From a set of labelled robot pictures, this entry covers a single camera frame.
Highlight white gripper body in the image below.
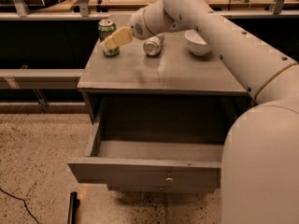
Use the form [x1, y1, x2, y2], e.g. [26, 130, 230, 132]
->
[129, 7, 154, 40]

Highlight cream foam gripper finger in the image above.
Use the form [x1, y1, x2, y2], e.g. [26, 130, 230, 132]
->
[101, 26, 134, 51]

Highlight green soda can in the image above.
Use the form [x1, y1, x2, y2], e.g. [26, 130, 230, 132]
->
[98, 19, 120, 57]

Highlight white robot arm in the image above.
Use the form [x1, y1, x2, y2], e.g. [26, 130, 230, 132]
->
[101, 0, 299, 224]

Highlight silver can lying down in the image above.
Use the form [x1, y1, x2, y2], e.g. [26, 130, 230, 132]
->
[143, 34, 164, 57]

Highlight open top drawer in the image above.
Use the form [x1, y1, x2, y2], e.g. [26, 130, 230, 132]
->
[68, 116, 226, 193]

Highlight metal drawer knob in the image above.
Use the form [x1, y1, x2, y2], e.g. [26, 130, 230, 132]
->
[165, 176, 174, 184]

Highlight white bowl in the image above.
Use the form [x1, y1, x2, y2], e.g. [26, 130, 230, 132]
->
[185, 30, 211, 56]

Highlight grey wooden cabinet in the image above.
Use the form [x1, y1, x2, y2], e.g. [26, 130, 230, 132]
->
[78, 32, 251, 143]

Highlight black bar on floor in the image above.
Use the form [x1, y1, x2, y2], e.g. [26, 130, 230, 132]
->
[67, 191, 79, 224]

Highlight black floor cable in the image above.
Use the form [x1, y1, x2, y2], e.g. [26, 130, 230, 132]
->
[0, 187, 41, 224]

